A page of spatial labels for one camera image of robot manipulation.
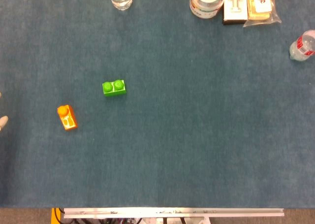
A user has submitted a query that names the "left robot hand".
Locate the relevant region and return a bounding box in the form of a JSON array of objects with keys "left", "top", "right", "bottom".
[{"left": 0, "top": 92, "right": 9, "bottom": 131}]

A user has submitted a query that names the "orange toy brick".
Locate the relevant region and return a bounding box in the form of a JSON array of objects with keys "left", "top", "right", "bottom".
[{"left": 57, "top": 104, "right": 78, "bottom": 131}]

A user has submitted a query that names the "green toy brick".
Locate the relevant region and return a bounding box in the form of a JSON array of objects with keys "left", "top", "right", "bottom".
[{"left": 102, "top": 79, "right": 127, "bottom": 98}]

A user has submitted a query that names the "red label water bottle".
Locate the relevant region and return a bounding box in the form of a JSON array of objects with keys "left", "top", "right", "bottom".
[{"left": 289, "top": 30, "right": 315, "bottom": 62}]

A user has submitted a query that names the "blue table cloth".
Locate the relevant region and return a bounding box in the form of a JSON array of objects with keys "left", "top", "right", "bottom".
[{"left": 0, "top": 0, "right": 315, "bottom": 208}]

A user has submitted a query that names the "white lid plastic jar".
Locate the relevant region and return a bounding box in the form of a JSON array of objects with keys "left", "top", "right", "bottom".
[{"left": 189, "top": 0, "right": 225, "bottom": 19}]

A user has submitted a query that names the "white and black box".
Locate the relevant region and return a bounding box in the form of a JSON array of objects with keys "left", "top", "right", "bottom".
[{"left": 222, "top": 0, "right": 248, "bottom": 26}]

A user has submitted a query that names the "yellow snack plastic bag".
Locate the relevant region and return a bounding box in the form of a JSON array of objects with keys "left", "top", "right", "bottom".
[{"left": 243, "top": 0, "right": 283, "bottom": 28}]

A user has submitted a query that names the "yellow frame part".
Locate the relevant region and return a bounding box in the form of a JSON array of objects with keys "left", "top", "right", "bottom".
[{"left": 51, "top": 207, "right": 65, "bottom": 224}]

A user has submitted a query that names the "aluminium rail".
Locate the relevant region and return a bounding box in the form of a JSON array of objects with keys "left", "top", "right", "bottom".
[{"left": 63, "top": 207, "right": 284, "bottom": 219}]

